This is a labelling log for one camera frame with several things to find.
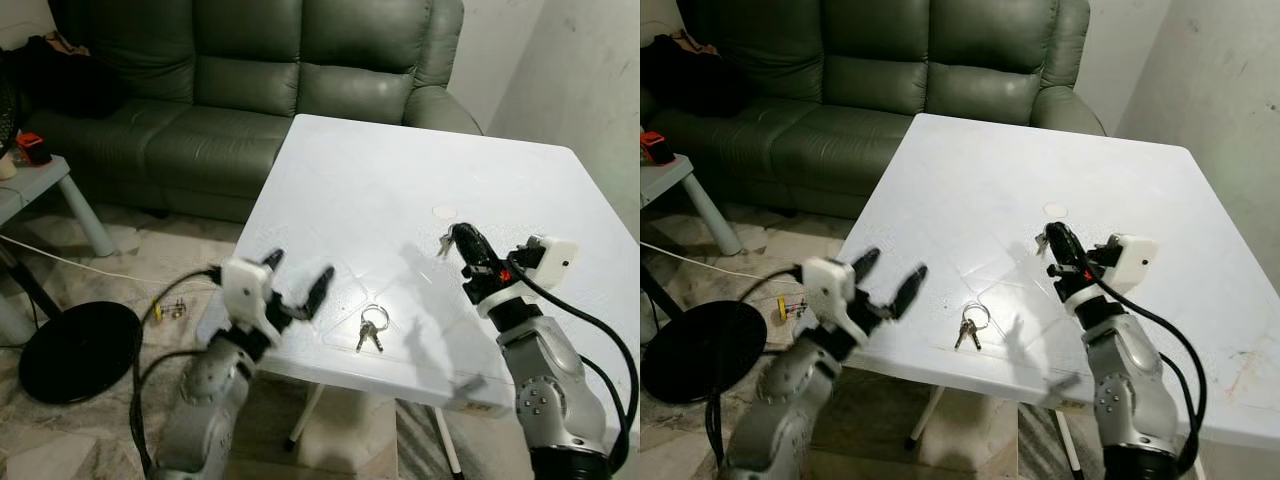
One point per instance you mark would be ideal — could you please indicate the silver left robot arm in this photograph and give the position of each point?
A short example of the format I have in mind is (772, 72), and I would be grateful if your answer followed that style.
(780, 410)
(205, 400)

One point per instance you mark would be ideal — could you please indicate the small silver key bunch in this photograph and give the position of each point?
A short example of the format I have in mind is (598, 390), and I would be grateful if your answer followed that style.
(444, 244)
(1041, 242)

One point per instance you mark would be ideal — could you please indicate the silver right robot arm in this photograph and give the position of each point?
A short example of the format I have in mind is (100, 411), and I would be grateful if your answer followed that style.
(545, 385)
(1135, 385)

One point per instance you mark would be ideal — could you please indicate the small yellow floor item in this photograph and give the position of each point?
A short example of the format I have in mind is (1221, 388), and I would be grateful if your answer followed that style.
(790, 308)
(170, 309)

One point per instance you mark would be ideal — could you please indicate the white round table cap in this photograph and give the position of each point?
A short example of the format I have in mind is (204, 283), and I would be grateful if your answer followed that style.
(445, 212)
(1055, 210)

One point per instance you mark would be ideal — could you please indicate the black round fan base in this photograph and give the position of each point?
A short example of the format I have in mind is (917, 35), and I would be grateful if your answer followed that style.
(80, 352)
(700, 350)

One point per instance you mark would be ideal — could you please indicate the white plastic table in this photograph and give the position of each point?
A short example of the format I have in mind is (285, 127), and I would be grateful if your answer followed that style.
(400, 180)
(1010, 180)

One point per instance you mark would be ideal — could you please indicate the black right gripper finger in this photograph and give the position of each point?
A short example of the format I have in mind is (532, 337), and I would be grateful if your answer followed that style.
(1069, 237)
(1060, 252)
(478, 238)
(468, 253)

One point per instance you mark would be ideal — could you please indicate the grey side table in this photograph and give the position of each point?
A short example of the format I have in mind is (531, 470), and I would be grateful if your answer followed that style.
(668, 178)
(40, 180)

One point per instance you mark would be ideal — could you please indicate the black fan grille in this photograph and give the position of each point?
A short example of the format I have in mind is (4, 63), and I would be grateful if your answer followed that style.
(6, 110)

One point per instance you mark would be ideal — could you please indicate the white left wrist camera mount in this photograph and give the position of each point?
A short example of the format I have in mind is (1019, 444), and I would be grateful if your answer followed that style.
(826, 290)
(243, 288)

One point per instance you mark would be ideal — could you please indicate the red and black gadget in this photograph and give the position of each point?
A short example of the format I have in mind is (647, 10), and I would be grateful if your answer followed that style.
(34, 148)
(656, 146)

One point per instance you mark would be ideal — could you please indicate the dark clothes pile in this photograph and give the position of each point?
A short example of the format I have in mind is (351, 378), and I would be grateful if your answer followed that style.
(690, 70)
(65, 75)

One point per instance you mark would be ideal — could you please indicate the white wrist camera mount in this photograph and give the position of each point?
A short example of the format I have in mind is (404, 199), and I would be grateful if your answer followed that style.
(243, 288)
(1133, 258)
(826, 290)
(552, 260)

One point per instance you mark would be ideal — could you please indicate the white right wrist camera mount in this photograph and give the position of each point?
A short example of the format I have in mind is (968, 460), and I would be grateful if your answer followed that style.
(1133, 258)
(552, 260)

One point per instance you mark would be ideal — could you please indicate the green leather sofa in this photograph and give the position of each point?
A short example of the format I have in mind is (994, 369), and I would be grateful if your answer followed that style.
(860, 90)
(230, 90)

